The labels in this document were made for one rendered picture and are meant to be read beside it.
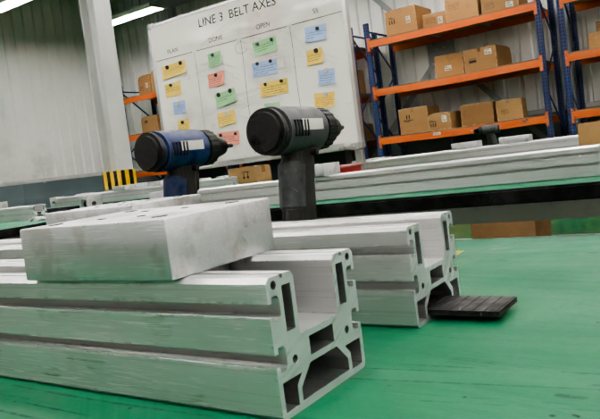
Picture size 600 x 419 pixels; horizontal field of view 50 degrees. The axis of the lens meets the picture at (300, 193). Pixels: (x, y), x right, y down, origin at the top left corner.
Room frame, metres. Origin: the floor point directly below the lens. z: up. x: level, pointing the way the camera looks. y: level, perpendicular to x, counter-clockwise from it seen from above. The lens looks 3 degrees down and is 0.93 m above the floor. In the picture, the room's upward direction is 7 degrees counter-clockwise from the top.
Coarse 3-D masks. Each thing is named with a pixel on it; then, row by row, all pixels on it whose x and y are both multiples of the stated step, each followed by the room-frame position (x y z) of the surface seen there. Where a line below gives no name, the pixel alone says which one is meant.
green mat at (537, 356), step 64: (512, 256) 0.78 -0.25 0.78; (576, 256) 0.73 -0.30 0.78; (448, 320) 0.54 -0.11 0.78; (512, 320) 0.52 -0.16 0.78; (576, 320) 0.49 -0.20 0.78; (0, 384) 0.52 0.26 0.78; (384, 384) 0.41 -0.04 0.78; (448, 384) 0.40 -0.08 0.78; (512, 384) 0.38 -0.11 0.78; (576, 384) 0.37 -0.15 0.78
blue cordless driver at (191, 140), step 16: (144, 144) 0.93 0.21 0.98; (160, 144) 0.92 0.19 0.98; (176, 144) 0.94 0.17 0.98; (192, 144) 0.97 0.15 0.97; (208, 144) 1.00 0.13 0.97; (224, 144) 1.06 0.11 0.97; (144, 160) 0.93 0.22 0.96; (160, 160) 0.92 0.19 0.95; (176, 160) 0.95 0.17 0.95; (192, 160) 0.98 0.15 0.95; (208, 160) 1.02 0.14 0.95; (176, 176) 0.96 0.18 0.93; (192, 176) 0.98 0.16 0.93; (176, 192) 0.96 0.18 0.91; (192, 192) 0.98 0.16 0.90
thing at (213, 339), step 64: (256, 256) 0.47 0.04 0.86; (320, 256) 0.44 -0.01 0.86; (0, 320) 0.53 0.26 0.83; (64, 320) 0.48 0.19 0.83; (128, 320) 0.44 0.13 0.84; (192, 320) 0.40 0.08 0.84; (256, 320) 0.37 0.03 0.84; (320, 320) 0.42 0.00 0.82; (64, 384) 0.49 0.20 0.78; (128, 384) 0.45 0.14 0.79; (192, 384) 0.41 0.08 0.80; (256, 384) 0.38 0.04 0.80; (320, 384) 0.41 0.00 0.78
